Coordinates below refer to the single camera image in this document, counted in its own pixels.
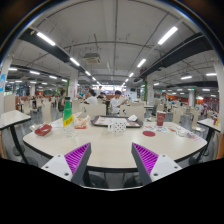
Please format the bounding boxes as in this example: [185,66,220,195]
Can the dark food tray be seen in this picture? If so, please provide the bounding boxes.
[90,115,144,129]

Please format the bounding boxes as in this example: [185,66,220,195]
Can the red paper cup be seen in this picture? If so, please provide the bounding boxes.
[155,110,167,127]

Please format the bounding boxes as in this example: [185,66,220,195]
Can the person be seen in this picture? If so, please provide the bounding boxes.
[110,89,128,116]
[57,89,68,113]
[83,89,99,106]

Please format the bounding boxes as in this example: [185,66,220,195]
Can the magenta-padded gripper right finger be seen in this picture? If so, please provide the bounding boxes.
[130,142,183,186]

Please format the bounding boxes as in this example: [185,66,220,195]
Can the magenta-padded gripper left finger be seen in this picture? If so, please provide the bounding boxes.
[41,142,93,187]

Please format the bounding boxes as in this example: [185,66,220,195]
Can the ceiling air conditioner unit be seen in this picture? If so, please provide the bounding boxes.
[83,52,102,65]

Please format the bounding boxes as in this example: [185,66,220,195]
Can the printed paper leaflets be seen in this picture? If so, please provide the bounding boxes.
[143,123,171,134]

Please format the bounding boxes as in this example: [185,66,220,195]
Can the orange-white food wrapper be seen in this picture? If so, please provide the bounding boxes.
[73,113,92,130]

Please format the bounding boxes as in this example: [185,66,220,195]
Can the white black-dotted mug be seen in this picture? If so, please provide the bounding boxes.
[107,118,128,135]

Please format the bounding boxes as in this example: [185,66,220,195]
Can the ceiling strip lights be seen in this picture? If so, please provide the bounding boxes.
[6,25,221,93]

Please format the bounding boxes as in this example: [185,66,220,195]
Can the flat round red coaster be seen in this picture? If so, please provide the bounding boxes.
[142,130,157,138]

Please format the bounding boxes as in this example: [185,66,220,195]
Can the beige canteen chairs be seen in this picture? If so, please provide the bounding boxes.
[3,93,214,133]

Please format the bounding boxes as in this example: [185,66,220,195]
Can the white neighbouring table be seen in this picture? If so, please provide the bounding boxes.
[0,109,33,164]
[196,117,223,158]

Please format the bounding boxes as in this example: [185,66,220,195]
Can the green-labelled clear drink bottle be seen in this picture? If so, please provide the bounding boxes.
[62,96,76,138]

